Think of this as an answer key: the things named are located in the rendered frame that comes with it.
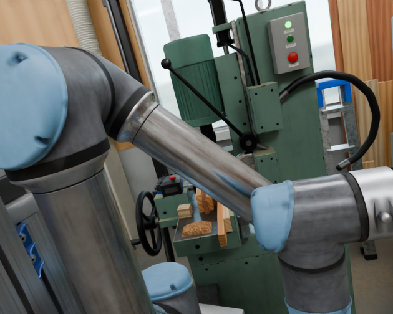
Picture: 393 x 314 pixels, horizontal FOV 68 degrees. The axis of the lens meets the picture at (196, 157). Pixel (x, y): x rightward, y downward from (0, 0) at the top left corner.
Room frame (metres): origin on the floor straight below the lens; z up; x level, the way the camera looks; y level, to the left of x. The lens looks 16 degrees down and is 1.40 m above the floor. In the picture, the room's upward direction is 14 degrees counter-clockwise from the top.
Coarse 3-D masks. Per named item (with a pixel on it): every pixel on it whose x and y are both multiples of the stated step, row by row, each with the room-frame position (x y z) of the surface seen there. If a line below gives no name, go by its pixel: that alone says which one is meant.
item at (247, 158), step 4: (244, 152) 0.99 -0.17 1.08; (248, 152) 0.98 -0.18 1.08; (252, 152) 0.98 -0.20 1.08; (236, 156) 1.00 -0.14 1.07; (240, 156) 0.98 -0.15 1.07; (244, 156) 0.98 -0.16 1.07; (248, 156) 0.98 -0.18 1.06; (252, 156) 0.98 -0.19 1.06; (240, 160) 0.98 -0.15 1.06; (244, 160) 0.98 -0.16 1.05; (248, 160) 0.98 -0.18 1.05; (252, 160) 0.98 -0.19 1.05; (248, 164) 0.98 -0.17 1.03; (252, 164) 0.97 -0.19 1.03; (252, 168) 0.97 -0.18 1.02
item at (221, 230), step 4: (220, 204) 0.92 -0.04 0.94; (220, 208) 0.89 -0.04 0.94; (220, 212) 0.86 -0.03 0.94; (220, 216) 0.83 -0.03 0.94; (220, 220) 0.81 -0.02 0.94; (220, 224) 0.79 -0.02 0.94; (224, 224) 0.79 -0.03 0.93; (220, 228) 0.76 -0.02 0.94; (224, 228) 0.76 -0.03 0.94; (220, 232) 0.74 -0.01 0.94; (224, 232) 0.74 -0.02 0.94; (220, 236) 0.73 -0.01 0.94; (224, 236) 0.73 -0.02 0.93; (220, 240) 0.73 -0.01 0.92; (224, 240) 0.73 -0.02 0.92; (220, 244) 0.73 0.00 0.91; (224, 244) 0.73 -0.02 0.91
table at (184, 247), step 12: (192, 204) 1.06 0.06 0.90; (192, 216) 0.96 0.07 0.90; (204, 216) 0.94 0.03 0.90; (216, 216) 0.91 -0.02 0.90; (180, 228) 0.90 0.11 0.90; (216, 228) 0.84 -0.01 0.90; (180, 240) 0.82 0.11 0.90; (192, 240) 0.81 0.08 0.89; (204, 240) 0.81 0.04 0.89; (216, 240) 0.80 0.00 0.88; (228, 240) 0.80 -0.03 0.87; (180, 252) 0.82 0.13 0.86; (192, 252) 0.81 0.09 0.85; (204, 252) 0.81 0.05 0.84
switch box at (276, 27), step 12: (300, 12) 0.92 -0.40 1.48; (276, 24) 0.92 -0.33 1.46; (300, 24) 0.92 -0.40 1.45; (276, 36) 0.92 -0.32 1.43; (300, 36) 0.92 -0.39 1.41; (276, 48) 0.93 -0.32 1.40; (288, 48) 0.92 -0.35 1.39; (300, 48) 0.92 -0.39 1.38; (276, 60) 0.93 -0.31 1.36; (288, 60) 0.92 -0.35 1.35; (300, 60) 0.92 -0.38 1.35; (276, 72) 0.95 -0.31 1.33
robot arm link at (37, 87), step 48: (0, 48) 0.29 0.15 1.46; (48, 48) 0.34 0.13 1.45; (0, 96) 0.28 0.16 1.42; (48, 96) 0.27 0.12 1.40; (96, 96) 0.35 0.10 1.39; (0, 144) 0.28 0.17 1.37; (48, 144) 0.28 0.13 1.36; (96, 144) 0.32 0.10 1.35; (48, 192) 0.30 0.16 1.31; (96, 192) 0.32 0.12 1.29; (96, 240) 0.31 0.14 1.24; (96, 288) 0.30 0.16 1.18; (144, 288) 0.34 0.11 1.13
